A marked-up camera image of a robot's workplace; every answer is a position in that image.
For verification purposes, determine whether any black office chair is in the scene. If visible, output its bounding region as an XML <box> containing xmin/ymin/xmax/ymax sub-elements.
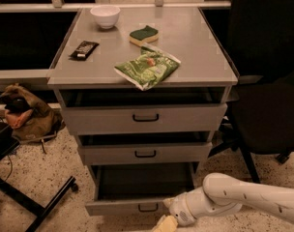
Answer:
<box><xmin>211</xmin><ymin>0</ymin><xmax>294</xmax><ymax>183</ymax></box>

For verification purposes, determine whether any black chair base left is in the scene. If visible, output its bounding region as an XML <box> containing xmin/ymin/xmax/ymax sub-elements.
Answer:
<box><xmin>0</xmin><ymin>121</ymin><xmax>79</xmax><ymax>232</ymax></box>

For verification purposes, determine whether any grey drawer cabinet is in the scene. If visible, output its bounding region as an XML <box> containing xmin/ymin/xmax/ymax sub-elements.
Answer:
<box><xmin>46</xmin><ymin>6</ymin><xmax>239</xmax><ymax>176</ymax></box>

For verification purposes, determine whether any green yellow sponge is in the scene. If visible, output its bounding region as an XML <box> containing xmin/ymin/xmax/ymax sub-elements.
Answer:
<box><xmin>130</xmin><ymin>25</ymin><xmax>159</xmax><ymax>46</ymax></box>

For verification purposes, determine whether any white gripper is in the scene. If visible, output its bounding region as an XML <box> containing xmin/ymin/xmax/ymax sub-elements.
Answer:
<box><xmin>152</xmin><ymin>188</ymin><xmax>212</xmax><ymax>232</ymax></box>

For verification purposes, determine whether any black chocolate bar wrapper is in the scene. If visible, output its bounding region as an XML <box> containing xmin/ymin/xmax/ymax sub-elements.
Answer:
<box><xmin>70</xmin><ymin>41</ymin><xmax>99</xmax><ymax>60</ymax></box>

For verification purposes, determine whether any white ceramic bowl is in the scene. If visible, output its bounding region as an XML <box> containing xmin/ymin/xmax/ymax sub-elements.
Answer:
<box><xmin>90</xmin><ymin>5</ymin><xmax>121</xmax><ymax>29</ymax></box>

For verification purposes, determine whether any green snack bag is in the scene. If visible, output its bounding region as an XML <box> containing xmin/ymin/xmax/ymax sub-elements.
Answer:
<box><xmin>114</xmin><ymin>43</ymin><xmax>181</xmax><ymax>91</ymax></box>

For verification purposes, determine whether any grey middle drawer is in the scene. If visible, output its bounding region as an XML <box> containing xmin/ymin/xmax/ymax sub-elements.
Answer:
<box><xmin>75</xmin><ymin>131</ymin><xmax>212</xmax><ymax>165</ymax></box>

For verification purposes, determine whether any grey bottom drawer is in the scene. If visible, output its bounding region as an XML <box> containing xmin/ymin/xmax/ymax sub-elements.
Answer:
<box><xmin>85</xmin><ymin>162</ymin><xmax>198</xmax><ymax>216</ymax></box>

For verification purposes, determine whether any brown canvas bag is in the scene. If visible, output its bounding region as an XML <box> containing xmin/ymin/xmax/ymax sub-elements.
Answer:
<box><xmin>0</xmin><ymin>84</ymin><xmax>65</xmax><ymax>151</ymax></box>

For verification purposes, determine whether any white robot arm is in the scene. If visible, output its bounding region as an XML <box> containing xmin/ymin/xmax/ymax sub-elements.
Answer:
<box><xmin>152</xmin><ymin>173</ymin><xmax>294</xmax><ymax>232</ymax></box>

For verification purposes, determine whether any grey top drawer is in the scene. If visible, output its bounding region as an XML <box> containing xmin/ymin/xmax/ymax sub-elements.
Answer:
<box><xmin>60</xmin><ymin>89</ymin><xmax>226</xmax><ymax>135</ymax></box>

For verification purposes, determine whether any grey drawer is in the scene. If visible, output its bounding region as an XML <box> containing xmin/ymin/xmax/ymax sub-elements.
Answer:
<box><xmin>85</xmin><ymin>162</ymin><xmax>198</xmax><ymax>216</ymax></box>
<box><xmin>75</xmin><ymin>131</ymin><xmax>212</xmax><ymax>165</ymax></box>
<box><xmin>60</xmin><ymin>89</ymin><xmax>226</xmax><ymax>135</ymax></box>

